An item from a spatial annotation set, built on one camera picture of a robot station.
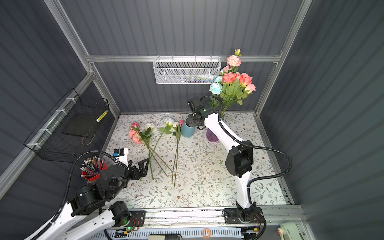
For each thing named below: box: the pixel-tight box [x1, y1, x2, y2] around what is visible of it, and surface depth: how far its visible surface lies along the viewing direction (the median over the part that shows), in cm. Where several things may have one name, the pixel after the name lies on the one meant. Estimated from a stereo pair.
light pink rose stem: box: [244, 83, 257, 94], surface depth 79 cm
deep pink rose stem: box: [238, 73, 253, 99], surface depth 77 cm
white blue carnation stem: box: [209, 75, 223, 109], surface depth 84 cm
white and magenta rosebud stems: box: [171, 120, 185, 189], surface depth 104 cm
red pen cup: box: [80, 156, 109, 181], surface depth 79 cm
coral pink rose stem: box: [221, 73, 236, 114], surface depth 79 cm
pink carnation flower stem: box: [220, 48, 242, 74], surface depth 77 cm
